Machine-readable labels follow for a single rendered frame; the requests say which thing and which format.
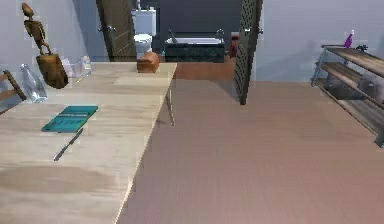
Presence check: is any brown wooden room door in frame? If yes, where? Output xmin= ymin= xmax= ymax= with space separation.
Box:
xmin=95 ymin=0 xmax=138 ymax=63

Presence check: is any dark grey box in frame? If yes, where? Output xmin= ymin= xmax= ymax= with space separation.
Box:
xmin=323 ymin=74 xmax=365 ymax=101

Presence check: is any brown bread loaf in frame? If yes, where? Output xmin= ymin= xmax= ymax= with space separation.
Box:
xmin=136 ymin=51 xmax=160 ymax=74

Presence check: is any wooden shelf rack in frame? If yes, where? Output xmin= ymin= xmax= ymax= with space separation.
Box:
xmin=310 ymin=44 xmax=384 ymax=149

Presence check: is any brown wooden chair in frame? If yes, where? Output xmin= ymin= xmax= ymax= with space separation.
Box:
xmin=0 ymin=69 xmax=28 ymax=116

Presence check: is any grey pen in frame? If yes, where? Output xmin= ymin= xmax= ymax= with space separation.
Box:
xmin=53 ymin=127 xmax=85 ymax=162

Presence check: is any purple spray bottle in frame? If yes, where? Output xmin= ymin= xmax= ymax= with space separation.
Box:
xmin=343 ymin=29 xmax=356 ymax=49

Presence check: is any dark bathtub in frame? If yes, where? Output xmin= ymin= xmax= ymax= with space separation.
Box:
xmin=163 ymin=29 xmax=226 ymax=64

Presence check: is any white toilet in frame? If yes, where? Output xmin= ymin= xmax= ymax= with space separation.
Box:
xmin=130 ymin=7 xmax=157 ymax=60

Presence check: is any yellow pencil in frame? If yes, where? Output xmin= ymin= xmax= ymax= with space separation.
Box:
xmin=75 ymin=70 xmax=93 ymax=84

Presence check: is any clear glass cup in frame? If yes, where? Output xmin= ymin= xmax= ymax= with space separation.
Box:
xmin=80 ymin=55 xmax=93 ymax=73

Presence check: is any pale wooden table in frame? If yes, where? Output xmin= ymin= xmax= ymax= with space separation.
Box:
xmin=0 ymin=61 xmax=178 ymax=224

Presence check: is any teal book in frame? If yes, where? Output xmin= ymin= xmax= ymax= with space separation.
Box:
xmin=41 ymin=105 xmax=99 ymax=134

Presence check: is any dark lattice room door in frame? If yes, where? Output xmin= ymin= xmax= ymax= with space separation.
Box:
xmin=232 ymin=0 xmax=264 ymax=106

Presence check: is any clear glass bottle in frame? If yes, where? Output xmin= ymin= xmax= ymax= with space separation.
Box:
xmin=19 ymin=63 xmax=48 ymax=104

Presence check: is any red bin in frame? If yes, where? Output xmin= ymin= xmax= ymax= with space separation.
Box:
xmin=228 ymin=31 xmax=241 ymax=59

